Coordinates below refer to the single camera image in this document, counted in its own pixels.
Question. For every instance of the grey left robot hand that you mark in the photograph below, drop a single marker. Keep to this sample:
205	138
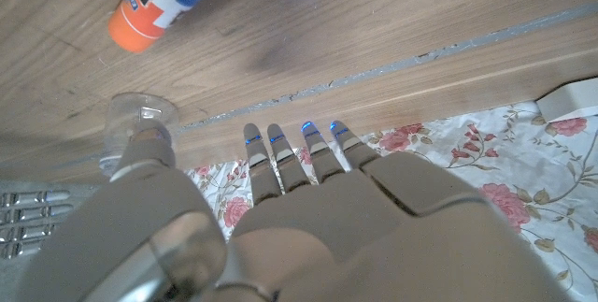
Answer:
327	246

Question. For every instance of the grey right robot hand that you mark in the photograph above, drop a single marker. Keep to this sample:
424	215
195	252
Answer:
28	222

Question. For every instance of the clear glass cup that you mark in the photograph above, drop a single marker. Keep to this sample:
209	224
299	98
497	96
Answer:
126	115

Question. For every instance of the floral backdrop cloth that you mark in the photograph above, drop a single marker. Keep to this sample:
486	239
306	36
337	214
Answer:
467	162

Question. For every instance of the white power strip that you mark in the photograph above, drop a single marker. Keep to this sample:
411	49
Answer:
570	101

